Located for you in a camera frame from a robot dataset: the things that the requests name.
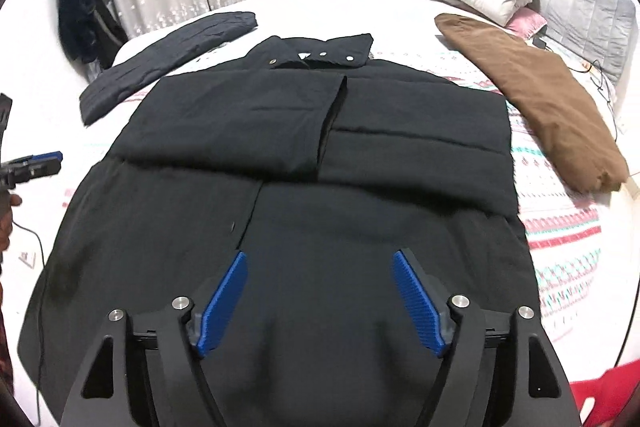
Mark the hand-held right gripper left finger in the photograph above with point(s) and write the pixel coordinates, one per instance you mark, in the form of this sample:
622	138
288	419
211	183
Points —
222	302

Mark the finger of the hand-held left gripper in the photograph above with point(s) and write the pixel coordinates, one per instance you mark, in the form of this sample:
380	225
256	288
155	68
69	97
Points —
42	161
4	122

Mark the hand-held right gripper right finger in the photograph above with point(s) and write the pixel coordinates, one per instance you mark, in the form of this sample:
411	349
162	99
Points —
417	302

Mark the black padded jacket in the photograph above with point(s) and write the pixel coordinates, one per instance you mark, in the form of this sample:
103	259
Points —
320	217

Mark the dark hanging clothes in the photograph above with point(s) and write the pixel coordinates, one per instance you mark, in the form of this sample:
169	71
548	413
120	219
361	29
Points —
80	12

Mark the person's left hand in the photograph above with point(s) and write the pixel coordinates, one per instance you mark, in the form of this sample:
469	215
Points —
6	222

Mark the dark navy folded garment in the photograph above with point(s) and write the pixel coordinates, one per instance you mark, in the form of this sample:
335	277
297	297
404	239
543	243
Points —
165	52

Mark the patterned bed sheet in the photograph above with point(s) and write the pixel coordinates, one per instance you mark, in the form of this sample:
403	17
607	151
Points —
560	217

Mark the red cloth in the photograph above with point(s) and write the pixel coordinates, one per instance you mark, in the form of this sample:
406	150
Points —
607	399

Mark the brown folded garment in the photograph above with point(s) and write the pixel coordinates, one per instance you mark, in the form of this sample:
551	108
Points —
540	97

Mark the black charger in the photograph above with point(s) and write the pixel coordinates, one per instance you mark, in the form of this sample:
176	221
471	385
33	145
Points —
540	42

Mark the pink pillow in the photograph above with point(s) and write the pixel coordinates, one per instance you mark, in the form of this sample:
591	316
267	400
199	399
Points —
527	22

